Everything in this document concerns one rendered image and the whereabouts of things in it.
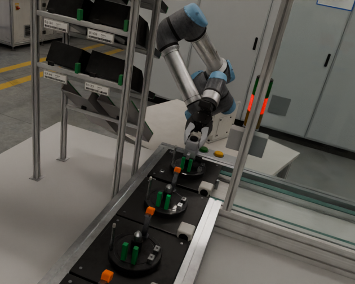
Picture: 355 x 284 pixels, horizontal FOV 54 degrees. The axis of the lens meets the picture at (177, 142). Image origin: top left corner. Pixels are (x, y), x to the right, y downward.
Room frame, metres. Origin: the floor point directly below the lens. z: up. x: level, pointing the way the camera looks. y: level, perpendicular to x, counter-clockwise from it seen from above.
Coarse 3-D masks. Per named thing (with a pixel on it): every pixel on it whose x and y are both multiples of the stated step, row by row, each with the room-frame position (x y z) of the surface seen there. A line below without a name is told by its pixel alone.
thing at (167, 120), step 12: (156, 108) 2.02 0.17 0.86; (168, 108) 2.06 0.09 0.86; (180, 108) 2.10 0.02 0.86; (156, 120) 1.84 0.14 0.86; (168, 120) 1.87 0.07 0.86; (180, 120) 1.91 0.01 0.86; (156, 132) 1.67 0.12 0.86; (168, 132) 1.70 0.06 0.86; (180, 132) 1.73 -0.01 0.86; (144, 144) 1.51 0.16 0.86; (156, 144) 1.54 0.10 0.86; (180, 144) 1.59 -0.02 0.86; (216, 144) 1.67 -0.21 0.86
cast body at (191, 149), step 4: (192, 136) 1.17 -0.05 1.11; (196, 136) 1.18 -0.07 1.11; (188, 140) 1.15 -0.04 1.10; (192, 140) 1.15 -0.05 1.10; (196, 140) 1.15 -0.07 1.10; (188, 144) 1.14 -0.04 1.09; (192, 144) 1.14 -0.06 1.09; (196, 144) 1.14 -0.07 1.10; (188, 148) 1.14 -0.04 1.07; (192, 148) 1.14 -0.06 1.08; (196, 148) 1.14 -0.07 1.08; (184, 152) 1.14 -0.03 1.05; (188, 152) 1.14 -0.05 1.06; (192, 152) 1.13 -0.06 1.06; (196, 152) 1.15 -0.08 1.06; (188, 156) 1.11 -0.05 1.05; (192, 156) 1.13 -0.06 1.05
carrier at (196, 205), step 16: (144, 192) 0.96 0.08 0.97; (160, 192) 0.88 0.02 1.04; (176, 192) 0.97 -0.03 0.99; (192, 192) 1.02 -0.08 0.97; (128, 208) 0.86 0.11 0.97; (144, 208) 0.88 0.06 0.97; (160, 208) 0.87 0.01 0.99; (176, 208) 0.88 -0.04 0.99; (192, 208) 0.92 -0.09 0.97; (160, 224) 0.82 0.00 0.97; (176, 224) 0.83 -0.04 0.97; (192, 224) 0.84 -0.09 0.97
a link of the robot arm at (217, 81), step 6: (216, 72) 1.42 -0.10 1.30; (222, 72) 1.42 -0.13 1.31; (210, 78) 1.40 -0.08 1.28; (216, 78) 1.39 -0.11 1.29; (222, 78) 1.40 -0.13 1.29; (210, 84) 1.37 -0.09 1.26; (216, 84) 1.37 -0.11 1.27; (222, 84) 1.38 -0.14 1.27; (204, 90) 1.36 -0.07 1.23; (216, 90) 1.35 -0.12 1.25; (222, 90) 1.37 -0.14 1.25; (222, 96) 1.39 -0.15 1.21
